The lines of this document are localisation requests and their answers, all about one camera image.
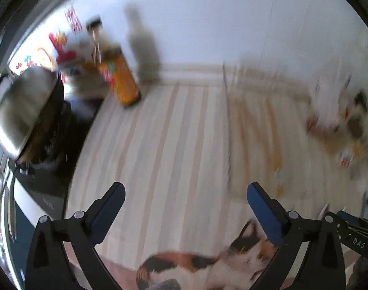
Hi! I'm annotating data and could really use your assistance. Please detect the small white red carton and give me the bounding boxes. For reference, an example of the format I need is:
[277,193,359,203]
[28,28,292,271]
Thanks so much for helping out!
[339,149,355,169]

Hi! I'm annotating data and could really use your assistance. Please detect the clear plastic basket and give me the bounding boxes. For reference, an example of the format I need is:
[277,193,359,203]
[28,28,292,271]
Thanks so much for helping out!
[222,60,311,200]

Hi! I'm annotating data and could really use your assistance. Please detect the black range hood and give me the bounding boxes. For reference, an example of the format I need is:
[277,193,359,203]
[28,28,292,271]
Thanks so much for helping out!
[0,0,94,68]

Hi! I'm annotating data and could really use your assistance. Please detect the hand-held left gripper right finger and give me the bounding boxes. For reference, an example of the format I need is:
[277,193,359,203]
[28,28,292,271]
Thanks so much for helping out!
[246,182,346,290]

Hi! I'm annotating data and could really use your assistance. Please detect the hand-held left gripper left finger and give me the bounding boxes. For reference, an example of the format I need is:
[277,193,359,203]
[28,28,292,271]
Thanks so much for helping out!
[25,182,126,290]

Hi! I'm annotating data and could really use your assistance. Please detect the striped cat print table mat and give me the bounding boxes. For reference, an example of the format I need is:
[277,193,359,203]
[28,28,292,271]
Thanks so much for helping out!
[66,63,368,290]

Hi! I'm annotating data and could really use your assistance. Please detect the dark sauce bottle orange label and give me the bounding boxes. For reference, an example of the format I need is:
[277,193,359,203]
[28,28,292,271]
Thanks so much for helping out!
[87,18,142,107]

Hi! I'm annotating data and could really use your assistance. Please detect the white orange salt bag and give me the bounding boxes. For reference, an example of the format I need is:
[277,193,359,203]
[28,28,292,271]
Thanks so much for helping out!
[308,72,354,133]

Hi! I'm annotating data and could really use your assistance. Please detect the colourful cartoon wall stickers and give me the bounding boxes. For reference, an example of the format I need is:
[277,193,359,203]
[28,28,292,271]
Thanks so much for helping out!
[15,47,56,74]

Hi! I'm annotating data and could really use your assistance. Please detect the black wok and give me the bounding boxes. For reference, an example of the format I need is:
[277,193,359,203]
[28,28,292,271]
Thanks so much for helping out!
[18,81,68,165]

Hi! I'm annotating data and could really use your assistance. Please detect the teal cabinet door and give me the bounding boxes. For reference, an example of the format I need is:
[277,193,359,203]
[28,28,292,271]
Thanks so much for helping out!
[12,199,34,290]

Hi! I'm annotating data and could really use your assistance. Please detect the black induction stove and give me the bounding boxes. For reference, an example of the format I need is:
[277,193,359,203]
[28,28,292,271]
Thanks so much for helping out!
[9,100,95,213]

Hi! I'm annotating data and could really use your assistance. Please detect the red square wall sticker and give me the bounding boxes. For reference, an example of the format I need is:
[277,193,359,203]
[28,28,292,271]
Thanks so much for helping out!
[65,6,83,34]

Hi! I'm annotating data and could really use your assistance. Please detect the white patterned box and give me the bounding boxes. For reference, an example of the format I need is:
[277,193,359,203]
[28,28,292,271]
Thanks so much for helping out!
[60,60,95,93]

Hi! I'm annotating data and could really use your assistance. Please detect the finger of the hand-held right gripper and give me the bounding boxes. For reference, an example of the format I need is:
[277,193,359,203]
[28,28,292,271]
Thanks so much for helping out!
[336,211,368,232]

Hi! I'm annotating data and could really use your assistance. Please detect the steel wok lid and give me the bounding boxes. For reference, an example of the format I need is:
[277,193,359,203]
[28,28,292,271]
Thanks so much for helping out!
[0,66,63,158]

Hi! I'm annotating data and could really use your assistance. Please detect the red figure ornament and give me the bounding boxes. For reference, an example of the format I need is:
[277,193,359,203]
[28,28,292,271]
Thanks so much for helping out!
[49,32,79,63]

